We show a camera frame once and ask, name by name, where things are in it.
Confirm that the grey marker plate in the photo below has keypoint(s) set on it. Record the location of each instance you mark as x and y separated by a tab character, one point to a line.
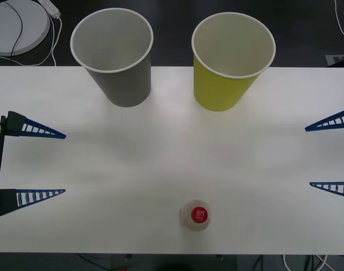
337	59

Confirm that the round pale grey floor plate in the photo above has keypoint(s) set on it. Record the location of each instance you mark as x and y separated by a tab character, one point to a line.
30	25

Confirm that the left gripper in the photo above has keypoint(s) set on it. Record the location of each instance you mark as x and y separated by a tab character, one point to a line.
0	158

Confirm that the grey plastic bin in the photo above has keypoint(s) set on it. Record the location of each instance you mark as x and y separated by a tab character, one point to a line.
126	87

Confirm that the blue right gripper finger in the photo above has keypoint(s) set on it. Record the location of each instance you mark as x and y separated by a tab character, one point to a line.
339	122
339	188

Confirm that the white power strip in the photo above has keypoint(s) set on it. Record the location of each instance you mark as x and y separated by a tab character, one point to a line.
51	7

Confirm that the yellow-green plastic bin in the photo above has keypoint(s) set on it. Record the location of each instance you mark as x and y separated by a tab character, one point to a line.
217	90

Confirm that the clear bottle with red cap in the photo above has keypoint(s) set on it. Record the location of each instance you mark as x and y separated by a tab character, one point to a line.
199	214

